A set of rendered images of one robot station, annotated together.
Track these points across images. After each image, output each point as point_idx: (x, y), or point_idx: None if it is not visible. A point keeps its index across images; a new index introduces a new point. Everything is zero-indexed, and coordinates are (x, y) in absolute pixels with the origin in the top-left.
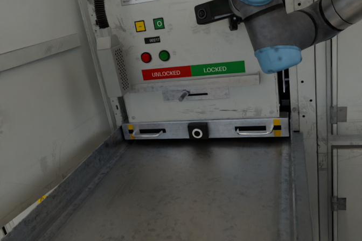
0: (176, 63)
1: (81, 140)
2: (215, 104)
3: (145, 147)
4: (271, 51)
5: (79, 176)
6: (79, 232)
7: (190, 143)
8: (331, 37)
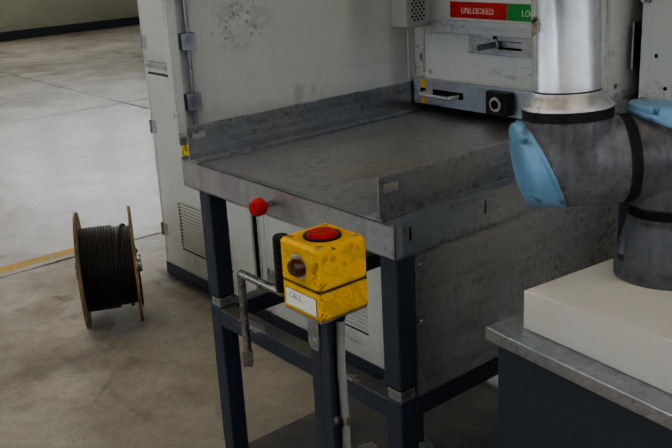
0: None
1: (356, 85)
2: (529, 67)
3: (432, 115)
4: None
5: (325, 110)
6: (294, 149)
7: (490, 122)
8: None
